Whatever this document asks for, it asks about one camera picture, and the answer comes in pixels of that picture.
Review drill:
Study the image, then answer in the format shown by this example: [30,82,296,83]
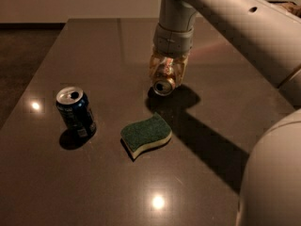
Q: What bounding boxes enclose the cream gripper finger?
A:
[172,55,189,87]
[149,48,166,83]

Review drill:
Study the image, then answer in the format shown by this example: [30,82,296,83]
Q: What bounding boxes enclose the orange soda can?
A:
[152,58,176,96]

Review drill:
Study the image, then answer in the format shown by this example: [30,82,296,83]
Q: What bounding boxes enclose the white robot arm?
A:
[147,0,301,226]

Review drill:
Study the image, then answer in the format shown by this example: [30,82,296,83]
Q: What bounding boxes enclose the blue soda can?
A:
[56,87,97,138]

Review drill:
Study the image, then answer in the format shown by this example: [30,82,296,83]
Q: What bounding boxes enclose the green and yellow sponge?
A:
[120,113,172,160]

